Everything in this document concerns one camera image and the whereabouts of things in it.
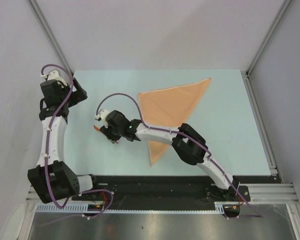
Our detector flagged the right aluminium frame post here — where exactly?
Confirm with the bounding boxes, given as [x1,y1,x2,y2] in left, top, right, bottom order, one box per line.
[245,0,294,77]

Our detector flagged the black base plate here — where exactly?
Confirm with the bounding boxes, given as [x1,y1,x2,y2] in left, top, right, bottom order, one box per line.
[72,175,251,213]

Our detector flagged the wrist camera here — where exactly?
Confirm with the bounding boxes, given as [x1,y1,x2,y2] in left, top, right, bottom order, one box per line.
[94,109,110,128]
[40,69,70,86]

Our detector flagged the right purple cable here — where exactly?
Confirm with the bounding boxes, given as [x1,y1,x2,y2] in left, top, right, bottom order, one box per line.
[96,92,263,218]

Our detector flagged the grey slotted cable duct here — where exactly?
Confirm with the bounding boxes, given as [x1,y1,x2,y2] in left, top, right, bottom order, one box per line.
[35,203,231,215]

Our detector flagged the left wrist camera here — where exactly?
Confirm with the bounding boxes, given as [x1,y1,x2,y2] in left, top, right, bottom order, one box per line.
[40,69,70,86]

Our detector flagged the right aluminium side rail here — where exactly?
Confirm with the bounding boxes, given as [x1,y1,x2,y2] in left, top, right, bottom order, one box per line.
[241,71,282,178]

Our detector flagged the orange plastic knife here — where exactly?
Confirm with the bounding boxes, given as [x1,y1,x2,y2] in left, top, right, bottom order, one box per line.
[93,125,119,144]

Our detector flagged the aluminium frame post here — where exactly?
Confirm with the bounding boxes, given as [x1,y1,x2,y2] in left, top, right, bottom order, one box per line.
[26,0,74,75]
[245,0,294,77]

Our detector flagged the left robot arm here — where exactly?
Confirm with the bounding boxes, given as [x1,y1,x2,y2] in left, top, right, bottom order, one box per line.
[27,78,101,204]

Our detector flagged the left aluminium frame post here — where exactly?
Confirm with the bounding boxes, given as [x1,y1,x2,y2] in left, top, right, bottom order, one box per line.
[26,0,74,75]

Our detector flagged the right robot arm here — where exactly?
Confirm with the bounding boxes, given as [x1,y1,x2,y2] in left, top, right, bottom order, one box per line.
[95,109,240,201]

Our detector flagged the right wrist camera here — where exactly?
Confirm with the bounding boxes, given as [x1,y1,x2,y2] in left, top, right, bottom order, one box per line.
[94,109,110,128]

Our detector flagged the orange cloth napkin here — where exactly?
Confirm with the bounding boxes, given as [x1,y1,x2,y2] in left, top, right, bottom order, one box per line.
[137,77,212,168]

